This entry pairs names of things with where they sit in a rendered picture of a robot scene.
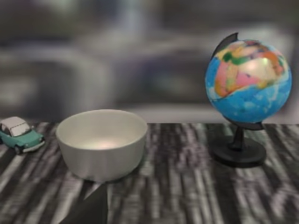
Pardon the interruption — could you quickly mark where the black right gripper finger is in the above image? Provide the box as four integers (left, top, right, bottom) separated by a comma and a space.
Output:
58, 182, 108, 224

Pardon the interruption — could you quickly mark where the white ceramic bowl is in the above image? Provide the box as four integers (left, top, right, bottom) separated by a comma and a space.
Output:
55, 109, 148, 183

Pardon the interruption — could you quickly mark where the teal toy car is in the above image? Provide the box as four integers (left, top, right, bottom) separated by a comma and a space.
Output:
0, 116, 46, 155

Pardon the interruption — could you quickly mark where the desk globe on black stand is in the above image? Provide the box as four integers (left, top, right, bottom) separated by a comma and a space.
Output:
204, 32, 293, 168

